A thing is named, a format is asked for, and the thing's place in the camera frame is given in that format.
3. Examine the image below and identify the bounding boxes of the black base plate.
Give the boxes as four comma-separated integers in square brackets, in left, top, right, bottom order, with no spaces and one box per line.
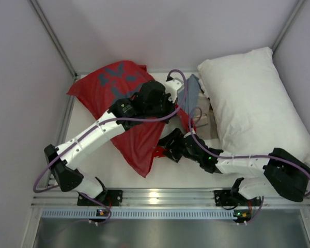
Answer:
[77,190,123,207]
[214,190,261,207]

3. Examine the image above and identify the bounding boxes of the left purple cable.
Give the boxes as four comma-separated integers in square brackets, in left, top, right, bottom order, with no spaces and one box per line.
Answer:
[32,69,189,225]

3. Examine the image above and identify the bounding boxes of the aluminium corner post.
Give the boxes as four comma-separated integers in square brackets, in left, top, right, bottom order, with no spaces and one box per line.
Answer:
[271,0,307,54]
[28,0,78,79]

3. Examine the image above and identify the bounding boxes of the beige grey pillowcase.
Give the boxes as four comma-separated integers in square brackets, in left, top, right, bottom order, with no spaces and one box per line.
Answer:
[194,91,219,140]

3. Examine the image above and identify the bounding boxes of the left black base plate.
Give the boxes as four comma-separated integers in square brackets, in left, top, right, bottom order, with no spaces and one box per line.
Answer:
[77,190,123,207]

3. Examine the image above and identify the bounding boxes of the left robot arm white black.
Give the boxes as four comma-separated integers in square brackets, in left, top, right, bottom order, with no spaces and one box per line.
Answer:
[44,79,182,202]

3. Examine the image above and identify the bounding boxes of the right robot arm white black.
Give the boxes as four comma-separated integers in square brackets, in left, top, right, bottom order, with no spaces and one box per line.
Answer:
[157,128,310,203]

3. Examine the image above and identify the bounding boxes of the white bare pillow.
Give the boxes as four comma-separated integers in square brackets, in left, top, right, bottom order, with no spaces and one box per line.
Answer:
[198,47,310,165]

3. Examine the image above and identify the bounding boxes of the aluminium mounting rail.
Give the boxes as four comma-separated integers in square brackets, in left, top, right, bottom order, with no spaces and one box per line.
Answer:
[32,187,310,207]

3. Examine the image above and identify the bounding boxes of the red pillowcase with grey print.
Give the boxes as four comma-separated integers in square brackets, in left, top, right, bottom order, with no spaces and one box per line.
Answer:
[66,60,194,178]

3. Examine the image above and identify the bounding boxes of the left aluminium corner post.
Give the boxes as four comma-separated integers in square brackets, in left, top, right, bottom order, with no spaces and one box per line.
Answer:
[28,0,78,79]

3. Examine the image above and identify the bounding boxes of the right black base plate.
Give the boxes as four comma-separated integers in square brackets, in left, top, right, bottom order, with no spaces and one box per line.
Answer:
[214,190,261,207]

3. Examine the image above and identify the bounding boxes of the right aluminium corner post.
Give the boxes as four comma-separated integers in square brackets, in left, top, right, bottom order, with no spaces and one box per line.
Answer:
[271,0,307,54]

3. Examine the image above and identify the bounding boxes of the white slotted cable duct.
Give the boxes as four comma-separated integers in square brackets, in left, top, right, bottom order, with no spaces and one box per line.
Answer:
[41,208,251,220]

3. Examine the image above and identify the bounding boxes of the blue grey pillowcase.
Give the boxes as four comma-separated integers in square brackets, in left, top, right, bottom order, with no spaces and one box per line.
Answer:
[177,74,200,118]

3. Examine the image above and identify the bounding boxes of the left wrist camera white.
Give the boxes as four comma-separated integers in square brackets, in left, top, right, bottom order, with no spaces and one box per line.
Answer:
[163,78,184,99]

